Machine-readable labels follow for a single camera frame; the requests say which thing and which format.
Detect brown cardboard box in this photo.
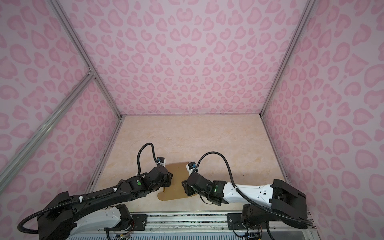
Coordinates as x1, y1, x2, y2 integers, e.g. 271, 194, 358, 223
157, 162, 190, 201

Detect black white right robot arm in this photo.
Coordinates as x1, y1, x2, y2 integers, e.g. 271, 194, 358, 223
182, 173, 313, 230

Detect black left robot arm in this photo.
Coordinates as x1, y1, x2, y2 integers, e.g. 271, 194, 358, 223
38, 165, 173, 240

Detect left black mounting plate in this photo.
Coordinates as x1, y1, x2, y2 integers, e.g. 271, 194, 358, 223
104, 214, 148, 232

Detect black mounting plate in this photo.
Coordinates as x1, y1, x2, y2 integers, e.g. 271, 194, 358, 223
227, 213, 246, 231
104, 214, 148, 232

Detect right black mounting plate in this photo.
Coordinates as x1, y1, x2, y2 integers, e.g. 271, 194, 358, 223
227, 213, 246, 231

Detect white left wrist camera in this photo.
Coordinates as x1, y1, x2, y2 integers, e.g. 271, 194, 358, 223
156, 157, 166, 167

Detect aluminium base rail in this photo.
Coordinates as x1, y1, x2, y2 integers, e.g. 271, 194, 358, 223
70, 211, 320, 240

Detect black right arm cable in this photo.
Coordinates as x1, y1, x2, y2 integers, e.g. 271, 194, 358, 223
195, 151, 314, 227

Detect left aluminium frame strut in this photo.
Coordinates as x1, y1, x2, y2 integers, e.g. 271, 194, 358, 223
1, 70, 95, 193

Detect back left aluminium post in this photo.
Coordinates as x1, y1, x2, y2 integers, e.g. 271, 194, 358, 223
46, 0, 123, 120

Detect aluminium post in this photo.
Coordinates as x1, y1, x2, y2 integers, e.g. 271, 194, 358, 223
260, 0, 318, 119
46, 0, 123, 120

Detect back right aluminium post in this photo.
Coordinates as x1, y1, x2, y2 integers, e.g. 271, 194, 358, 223
260, 0, 318, 119

